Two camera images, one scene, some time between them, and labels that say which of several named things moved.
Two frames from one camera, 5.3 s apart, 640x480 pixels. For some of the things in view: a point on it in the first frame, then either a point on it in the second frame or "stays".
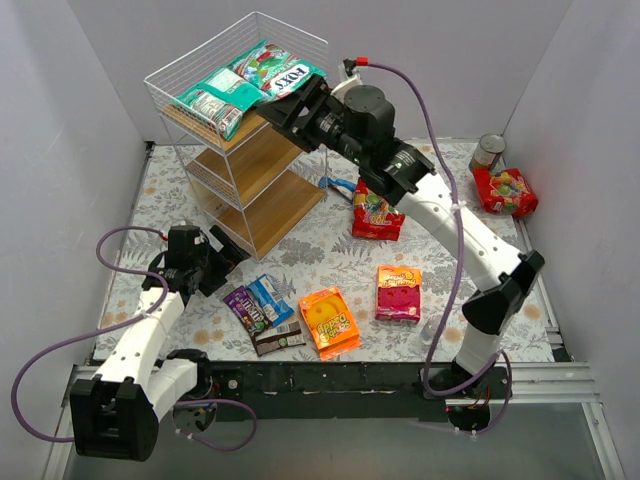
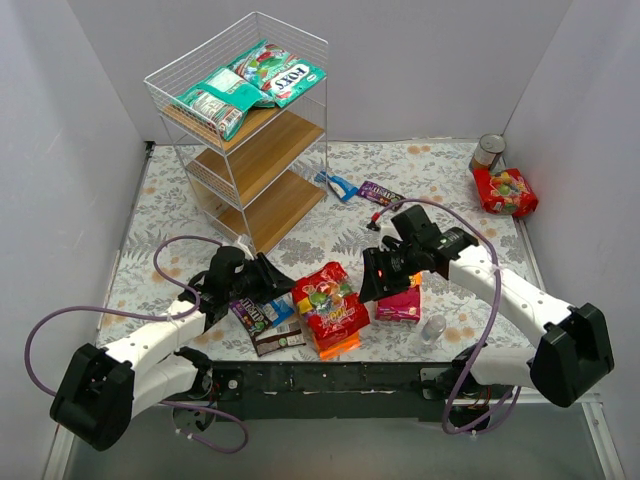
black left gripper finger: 288,109 → 376,288
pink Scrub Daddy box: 398,293 stays
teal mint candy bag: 219,102 stays
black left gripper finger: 213,276 → 259,293
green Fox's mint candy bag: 274,70 stays
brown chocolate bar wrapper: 284,336 stays
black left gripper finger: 233,253 → 264,276
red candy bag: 505,191 stays
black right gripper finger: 308,135 → 377,266
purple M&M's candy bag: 246,308 stays
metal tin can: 488,151 stays
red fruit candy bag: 373,217 → 326,300
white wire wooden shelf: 253,182 stays
